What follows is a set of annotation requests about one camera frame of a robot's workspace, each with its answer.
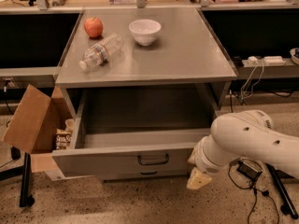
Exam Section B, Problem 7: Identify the black stand leg left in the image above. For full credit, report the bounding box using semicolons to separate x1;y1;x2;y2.
20;153;35;207

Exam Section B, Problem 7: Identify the brown cardboard box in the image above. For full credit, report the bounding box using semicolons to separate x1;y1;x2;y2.
2;85;74;173

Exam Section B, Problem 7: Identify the clear plastic water bottle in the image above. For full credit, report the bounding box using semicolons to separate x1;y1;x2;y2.
79;33;124;70

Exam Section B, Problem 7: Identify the black power adapter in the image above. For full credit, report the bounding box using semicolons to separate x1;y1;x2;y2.
237;161;262;182

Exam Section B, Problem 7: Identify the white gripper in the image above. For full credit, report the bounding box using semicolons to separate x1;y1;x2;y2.
187;147;212;189

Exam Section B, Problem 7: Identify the black stand leg right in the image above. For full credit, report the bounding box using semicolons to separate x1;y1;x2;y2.
266;164;299;219

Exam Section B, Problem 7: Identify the red apple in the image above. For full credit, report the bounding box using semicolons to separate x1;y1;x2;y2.
83;17;104;38

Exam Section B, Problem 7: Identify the black adapter cable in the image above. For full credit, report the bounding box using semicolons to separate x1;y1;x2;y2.
227;159;280;224

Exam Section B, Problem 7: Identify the grey metal cabinet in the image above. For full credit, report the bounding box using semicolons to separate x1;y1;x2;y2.
56;7;236;124

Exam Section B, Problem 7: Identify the white power strip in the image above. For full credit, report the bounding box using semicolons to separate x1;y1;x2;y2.
247;56;285;66

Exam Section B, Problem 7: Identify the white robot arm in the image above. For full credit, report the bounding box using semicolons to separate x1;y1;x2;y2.
187;110;299;189

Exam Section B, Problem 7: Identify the grey top drawer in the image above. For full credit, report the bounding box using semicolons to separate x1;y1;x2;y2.
51;91;219;182

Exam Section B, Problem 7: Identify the white ceramic bowl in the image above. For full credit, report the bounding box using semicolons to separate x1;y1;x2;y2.
129;20;162;46

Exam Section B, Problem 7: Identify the black stand leg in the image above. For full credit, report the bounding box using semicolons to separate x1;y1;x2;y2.
20;153;35;207
266;164;299;219

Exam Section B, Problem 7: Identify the printed snack package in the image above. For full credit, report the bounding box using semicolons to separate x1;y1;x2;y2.
55;129;72;150

